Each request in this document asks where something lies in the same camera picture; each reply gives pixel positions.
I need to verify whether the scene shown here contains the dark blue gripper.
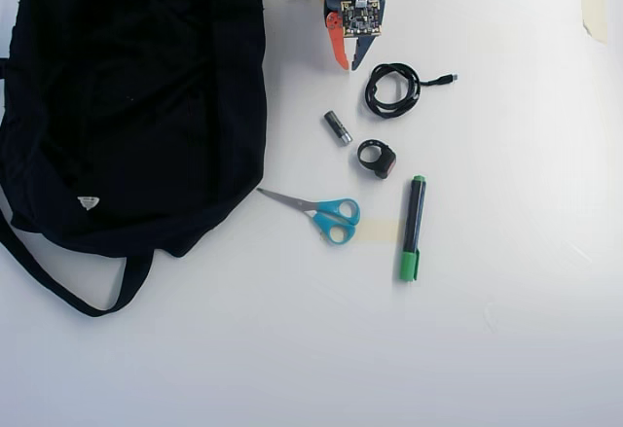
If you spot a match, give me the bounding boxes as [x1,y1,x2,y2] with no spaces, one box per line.
[323,0,380,73]

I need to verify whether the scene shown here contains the black USB cable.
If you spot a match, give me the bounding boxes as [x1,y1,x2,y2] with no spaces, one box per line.
[362,61,459,121]

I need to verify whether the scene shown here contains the black fabric bag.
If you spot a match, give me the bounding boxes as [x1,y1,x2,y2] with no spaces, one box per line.
[0,0,270,319]

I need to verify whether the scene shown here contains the black AA battery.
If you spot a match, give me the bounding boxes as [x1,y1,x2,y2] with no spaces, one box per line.
[322,110,353,148]

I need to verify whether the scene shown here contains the beige tape strip under scissors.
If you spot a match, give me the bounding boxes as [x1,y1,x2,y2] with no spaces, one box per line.
[319,216,401,244]

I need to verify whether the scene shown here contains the green and black marker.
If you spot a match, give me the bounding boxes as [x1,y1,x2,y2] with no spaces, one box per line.
[398,173,429,284]

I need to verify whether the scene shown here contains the large beige tape piece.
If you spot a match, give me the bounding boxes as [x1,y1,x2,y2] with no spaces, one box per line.
[579,0,610,46]

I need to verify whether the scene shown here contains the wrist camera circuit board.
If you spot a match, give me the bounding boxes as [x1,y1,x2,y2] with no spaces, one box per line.
[340,0,384,40]

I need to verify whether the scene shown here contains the black strap-on bike light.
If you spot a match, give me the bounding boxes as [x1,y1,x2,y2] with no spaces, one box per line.
[355,137,398,181]

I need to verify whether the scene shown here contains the blue handled scissors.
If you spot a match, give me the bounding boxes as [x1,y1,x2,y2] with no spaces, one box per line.
[255,186,362,247]

